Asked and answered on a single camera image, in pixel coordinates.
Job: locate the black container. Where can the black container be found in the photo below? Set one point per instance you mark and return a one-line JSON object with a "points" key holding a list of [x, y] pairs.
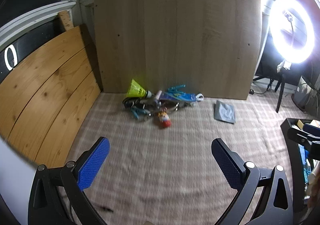
{"points": [[291, 155]]}

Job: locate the grey plastic bag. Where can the grey plastic bag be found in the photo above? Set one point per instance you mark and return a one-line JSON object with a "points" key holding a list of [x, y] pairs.
{"points": [[307, 95]]}

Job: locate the red toy figure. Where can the red toy figure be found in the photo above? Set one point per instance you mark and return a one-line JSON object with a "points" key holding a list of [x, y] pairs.
{"points": [[165, 120]]}

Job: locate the light oak board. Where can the light oak board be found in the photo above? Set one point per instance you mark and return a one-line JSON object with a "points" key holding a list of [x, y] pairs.
{"points": [[175, 40]]}

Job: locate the blue printed packet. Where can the blue printed packet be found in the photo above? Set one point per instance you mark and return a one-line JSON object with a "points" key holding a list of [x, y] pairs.
{"points": [[178, 97]]}

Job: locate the pink tube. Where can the pink tube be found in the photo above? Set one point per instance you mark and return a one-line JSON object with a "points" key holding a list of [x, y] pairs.
{"points": [[157, 98]]}

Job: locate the checked beige blanket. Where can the checked beige blanket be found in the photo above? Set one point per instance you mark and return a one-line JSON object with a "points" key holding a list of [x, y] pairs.
{"points": [[162, 160]]}

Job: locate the black light stand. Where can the black light stand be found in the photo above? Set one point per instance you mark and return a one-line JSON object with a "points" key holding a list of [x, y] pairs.
{"points": [[282, 90]]}

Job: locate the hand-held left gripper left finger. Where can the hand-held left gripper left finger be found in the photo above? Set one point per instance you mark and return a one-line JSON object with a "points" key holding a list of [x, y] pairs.
{"points": [[95, 162]]}

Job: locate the wooden batten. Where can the wooden batten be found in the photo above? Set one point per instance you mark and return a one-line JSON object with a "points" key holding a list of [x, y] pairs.
{"points": [[66, 21]]}

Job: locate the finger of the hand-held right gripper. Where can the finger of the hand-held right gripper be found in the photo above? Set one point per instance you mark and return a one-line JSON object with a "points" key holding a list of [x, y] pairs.
{"points": [[298, 135]]}

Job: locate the grey foil packet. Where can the grey foil packet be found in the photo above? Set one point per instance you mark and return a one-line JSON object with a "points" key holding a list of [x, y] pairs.
{"points": [[225, 113]]}

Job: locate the metal spring clamp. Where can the metal spring clamp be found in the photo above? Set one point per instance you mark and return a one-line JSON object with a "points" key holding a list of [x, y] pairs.
{"points": [[170, 109]]}

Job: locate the white plastic clip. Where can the white plastic clip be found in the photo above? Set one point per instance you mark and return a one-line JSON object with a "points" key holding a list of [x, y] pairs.
{"points": [[200, 97]]}

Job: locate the pine wood board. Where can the pine wood board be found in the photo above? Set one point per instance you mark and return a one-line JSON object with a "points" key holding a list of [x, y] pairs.
{"points": [[47, 85]]}

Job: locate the yellow shuttlecock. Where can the yellow shuttlecock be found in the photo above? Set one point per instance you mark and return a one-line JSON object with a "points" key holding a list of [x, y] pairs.
{"points": [[136, 89]]}

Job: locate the blue plastic clip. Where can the blue plastic clip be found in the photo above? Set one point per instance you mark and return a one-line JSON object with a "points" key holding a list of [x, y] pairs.
{"points": [[138, 113], [177, 88]]}

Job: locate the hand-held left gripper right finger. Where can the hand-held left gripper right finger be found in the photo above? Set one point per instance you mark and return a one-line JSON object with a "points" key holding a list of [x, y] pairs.
{"points": [[226, 162]]}

